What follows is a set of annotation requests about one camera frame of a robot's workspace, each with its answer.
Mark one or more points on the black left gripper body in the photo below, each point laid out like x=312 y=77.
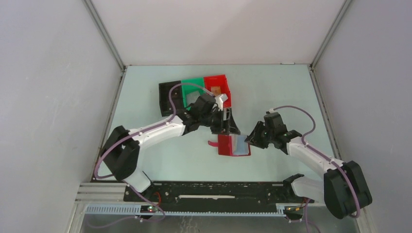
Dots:
x=206 y=120

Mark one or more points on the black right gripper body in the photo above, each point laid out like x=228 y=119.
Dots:
x=270 y=135

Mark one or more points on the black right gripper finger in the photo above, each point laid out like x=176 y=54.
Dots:
x=258 y=134
x=263 y=144

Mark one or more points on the red leather card holder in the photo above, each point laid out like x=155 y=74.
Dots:
x=223 y=144

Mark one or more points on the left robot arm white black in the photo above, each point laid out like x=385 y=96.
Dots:
x=120 y=152

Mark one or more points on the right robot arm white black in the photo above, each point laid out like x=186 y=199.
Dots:
x=341 y=187

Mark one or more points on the orange card in red bin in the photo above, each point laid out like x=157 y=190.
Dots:
x=216 y=90

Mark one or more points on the green plastic bin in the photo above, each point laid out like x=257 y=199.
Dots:
x=192 y=93

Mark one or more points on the red plastic bin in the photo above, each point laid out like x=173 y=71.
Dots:
x=219 y=80

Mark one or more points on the black plastic bin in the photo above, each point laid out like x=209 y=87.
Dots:
x=164 y=101

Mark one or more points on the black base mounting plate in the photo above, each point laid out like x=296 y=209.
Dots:
x=216 y=196

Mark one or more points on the aluminium frame rail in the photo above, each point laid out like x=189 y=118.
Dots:
x=100 y=192

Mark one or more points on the grey slotted cable duct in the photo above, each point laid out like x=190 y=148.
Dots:
x=146 y=210

